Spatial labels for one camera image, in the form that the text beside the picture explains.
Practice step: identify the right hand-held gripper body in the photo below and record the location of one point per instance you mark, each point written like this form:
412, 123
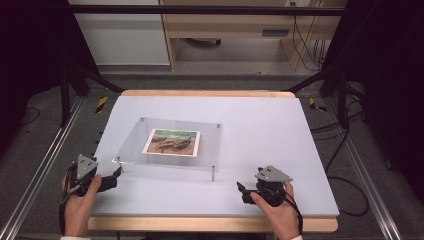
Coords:
271, 186

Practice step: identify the clear acrylic photo frame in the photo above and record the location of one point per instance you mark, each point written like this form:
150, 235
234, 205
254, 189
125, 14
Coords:
133, 146

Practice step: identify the yellow clamp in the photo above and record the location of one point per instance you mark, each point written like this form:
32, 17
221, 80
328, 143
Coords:
101, 104
315, 106

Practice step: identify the light wooden desk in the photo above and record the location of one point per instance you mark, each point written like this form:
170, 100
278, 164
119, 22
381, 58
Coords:
230, 25

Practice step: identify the boat painting print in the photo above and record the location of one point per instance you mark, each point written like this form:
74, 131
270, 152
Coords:
171, 142

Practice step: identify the person's left hand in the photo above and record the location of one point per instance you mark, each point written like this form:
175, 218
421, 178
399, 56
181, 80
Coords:
78, 213

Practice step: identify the white cabinet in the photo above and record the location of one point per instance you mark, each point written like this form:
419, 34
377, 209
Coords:
123, 40

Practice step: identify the wooden table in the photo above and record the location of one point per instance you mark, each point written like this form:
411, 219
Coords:
200, 224

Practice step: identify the black horizontal bar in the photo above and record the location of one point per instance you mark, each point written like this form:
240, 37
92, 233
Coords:
200, 10

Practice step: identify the grey desk label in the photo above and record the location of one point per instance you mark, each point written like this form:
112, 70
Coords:
275, 33

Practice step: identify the black metal stand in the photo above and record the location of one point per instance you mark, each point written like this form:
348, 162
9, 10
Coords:
342, 100
65, 96

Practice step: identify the yellow clamp right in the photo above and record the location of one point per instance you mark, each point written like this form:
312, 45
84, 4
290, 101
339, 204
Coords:
315, 106

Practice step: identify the black curtain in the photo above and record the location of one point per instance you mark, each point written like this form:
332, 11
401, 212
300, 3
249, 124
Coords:
33, 50
386, 66

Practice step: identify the white table board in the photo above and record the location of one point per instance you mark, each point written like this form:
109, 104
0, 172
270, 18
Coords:
260, 140

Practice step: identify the aluminium floor rail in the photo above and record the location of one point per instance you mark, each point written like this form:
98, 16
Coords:
363, 166
43, 166

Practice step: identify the person's right hand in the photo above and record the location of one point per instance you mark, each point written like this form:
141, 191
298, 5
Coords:
285, 220

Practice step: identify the yellow clamp left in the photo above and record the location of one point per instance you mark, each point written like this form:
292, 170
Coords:
101, 104

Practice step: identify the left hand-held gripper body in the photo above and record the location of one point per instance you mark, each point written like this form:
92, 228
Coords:
85, 166

